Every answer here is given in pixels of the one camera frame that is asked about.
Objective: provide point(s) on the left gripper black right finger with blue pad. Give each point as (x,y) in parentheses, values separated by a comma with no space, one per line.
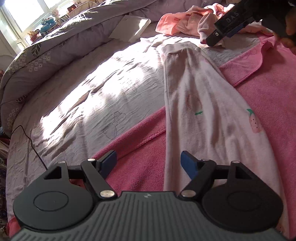
(203,174)

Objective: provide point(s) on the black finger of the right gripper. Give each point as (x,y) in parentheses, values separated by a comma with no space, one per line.
(232,22)

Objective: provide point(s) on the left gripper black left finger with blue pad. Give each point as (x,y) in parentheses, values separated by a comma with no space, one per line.
(86,181)

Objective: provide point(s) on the light pink strawberry top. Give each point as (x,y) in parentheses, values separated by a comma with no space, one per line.
(196,21)

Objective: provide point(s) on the light pink strawberry pants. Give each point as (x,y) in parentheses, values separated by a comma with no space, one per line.
(207,117)

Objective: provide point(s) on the person's hand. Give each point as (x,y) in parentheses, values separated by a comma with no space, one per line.
(290,20)

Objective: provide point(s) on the lilac printed bed sheet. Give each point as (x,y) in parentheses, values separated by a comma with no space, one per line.
(94,104)

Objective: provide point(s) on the white paper bag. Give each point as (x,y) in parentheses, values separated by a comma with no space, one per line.
(130,28)

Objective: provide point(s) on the purple patterned quilt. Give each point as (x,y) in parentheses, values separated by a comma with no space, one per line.
(75,39)

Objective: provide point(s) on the toys on windowsill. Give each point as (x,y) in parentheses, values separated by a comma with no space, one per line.
(48,25)

